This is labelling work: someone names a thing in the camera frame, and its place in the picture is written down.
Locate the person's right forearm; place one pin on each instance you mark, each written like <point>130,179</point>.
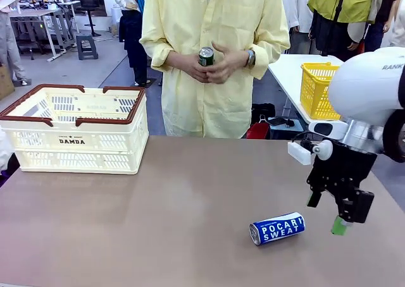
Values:
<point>156,51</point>

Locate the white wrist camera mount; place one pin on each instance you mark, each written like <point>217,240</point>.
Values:
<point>299,152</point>

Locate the blue Pocari Sweat can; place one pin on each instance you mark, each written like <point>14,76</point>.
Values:
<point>278,230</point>

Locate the cream shopping basket brown rim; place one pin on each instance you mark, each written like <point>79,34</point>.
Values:
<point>76,141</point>

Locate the person's right hand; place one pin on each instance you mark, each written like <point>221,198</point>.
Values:
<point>185,64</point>

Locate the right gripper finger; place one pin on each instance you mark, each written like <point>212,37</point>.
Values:
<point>314,198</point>
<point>356,206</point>

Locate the red bag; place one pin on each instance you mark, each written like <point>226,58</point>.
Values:
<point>257,130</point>

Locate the person in yellow shirt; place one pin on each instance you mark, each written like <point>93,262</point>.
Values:
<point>215,103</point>

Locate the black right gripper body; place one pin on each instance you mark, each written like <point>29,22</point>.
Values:
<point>341,170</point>

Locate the grey step stool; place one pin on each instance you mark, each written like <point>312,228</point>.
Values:
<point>87,46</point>

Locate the white side table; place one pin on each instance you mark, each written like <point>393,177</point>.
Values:
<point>284,75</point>

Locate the yellow plastic basket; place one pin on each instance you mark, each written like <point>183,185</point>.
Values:
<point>316,94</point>

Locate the person's left hand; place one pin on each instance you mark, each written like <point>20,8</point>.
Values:
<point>232,64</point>

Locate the mannequin with dark skirt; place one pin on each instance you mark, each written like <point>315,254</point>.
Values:
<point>133,37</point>

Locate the black bag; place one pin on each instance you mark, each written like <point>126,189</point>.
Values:
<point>264,110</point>

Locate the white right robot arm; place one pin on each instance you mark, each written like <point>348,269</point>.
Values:
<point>364,88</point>

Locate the blue grey stool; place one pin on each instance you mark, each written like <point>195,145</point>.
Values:
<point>291,130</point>

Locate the person in lime jacket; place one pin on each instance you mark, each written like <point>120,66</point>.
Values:
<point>341,2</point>

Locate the person's left forearm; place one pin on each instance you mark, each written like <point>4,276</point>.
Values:
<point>272,59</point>

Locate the grey wristwatch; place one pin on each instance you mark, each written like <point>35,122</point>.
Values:
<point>251,58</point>

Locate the grey workshop desk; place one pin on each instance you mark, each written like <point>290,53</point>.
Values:
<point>38,13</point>

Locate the dark green slim can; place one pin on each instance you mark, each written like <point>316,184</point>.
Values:
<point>206,57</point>

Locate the brown cardboard box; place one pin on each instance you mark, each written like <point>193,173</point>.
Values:
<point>4,81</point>

